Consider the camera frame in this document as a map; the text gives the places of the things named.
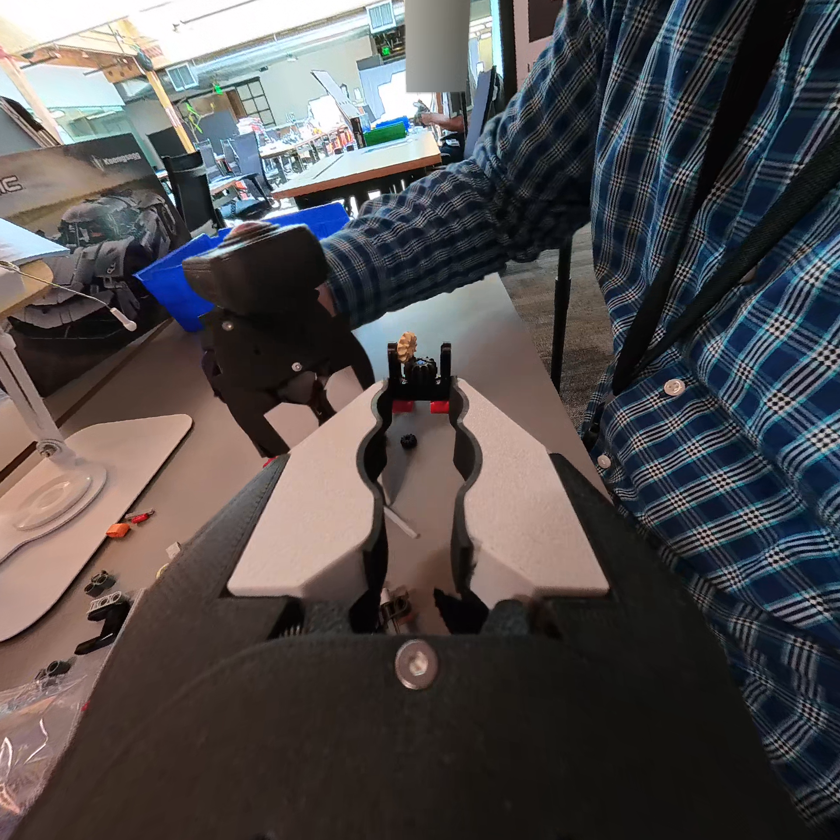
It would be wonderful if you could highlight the white book stand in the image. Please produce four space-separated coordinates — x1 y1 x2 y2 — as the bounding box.
0 259 194 644

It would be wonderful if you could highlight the person's plaid shirt torso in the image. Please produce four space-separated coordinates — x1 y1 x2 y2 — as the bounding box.
459 0 840 834

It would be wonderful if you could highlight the black lego frame assembly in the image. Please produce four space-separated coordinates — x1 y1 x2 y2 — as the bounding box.
386 341 454 416

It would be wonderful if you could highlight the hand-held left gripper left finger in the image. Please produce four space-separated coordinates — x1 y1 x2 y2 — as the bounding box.
226 377 391 634

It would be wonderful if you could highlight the white instruction booklet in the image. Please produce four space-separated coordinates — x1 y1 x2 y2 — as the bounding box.
0 220 70 270

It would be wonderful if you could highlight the person's right forearm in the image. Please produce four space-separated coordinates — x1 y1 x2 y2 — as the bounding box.
320 157 578 332

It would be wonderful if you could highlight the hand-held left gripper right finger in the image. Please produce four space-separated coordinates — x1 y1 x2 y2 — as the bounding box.
435 377 611 634

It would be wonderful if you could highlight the grey black lego subassembly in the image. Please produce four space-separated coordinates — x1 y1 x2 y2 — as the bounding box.
74 591 132 657

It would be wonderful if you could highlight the black mesh office chair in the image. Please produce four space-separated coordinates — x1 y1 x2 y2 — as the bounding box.
161 151 221 232

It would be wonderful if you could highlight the dark printed lego box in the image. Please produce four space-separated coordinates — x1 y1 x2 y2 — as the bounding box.
0 134 191 395

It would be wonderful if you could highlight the blue plastic bin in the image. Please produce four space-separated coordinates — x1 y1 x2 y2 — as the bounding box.
134 202 349 332

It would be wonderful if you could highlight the loose clear plastic bag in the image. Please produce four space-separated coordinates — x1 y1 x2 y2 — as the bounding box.
0 676 89 840

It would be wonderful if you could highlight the wooden edged office table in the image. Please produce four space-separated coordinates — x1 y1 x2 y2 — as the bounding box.
271 130 442 204

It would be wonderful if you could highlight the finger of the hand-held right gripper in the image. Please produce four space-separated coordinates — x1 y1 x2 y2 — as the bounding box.
382 451 413 509

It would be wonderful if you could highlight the person's right hand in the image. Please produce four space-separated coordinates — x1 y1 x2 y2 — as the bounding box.
231 220 342 332

